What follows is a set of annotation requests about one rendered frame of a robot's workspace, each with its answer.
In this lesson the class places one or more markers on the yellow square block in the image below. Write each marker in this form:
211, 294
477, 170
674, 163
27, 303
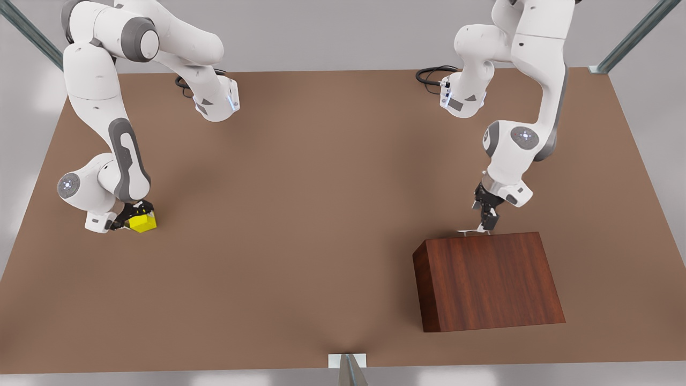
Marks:
143, 221

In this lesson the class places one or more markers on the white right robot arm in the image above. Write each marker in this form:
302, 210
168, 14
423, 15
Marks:
96, 80

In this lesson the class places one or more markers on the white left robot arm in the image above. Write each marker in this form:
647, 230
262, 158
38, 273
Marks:
536, 64

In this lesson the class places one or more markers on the dark wooden drawer cabinet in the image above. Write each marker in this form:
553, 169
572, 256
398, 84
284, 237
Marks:
490, 279

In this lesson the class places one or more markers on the silver frame post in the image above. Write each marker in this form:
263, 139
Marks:
349, 369
32, 33
632, 37

